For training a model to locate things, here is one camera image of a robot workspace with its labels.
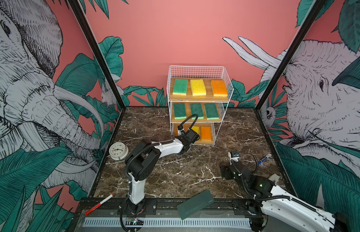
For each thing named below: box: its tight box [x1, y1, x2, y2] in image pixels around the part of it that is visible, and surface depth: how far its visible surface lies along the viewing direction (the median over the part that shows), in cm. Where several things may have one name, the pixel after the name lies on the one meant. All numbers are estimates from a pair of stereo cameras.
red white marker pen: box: [84, 193, 115, 216], surface depth 75 cm
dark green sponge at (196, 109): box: [190, 102, 204, 120], surface depth 85 cm
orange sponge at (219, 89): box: [210, 80, 228, 97], surface depth 73 cm
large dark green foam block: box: [176, 189, 215, 220], surface depth 76 cm
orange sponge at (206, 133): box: [201, 126, 212, 141], surface depth 103 cm
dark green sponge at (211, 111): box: [204, 103, 220, 121], surface depth 84 cm
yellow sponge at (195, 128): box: [191, 126, 199, 134], surface depth 106 cm
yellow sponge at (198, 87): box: [190, 79, 207, 97], surface depth 72 cm
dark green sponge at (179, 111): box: [173, 102, 187, 120], surface depth 84 cm
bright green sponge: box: [172, 78, 189, 96], surface depth 72 cm
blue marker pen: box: [257, 153, 272, 165], surface depth 92 cm
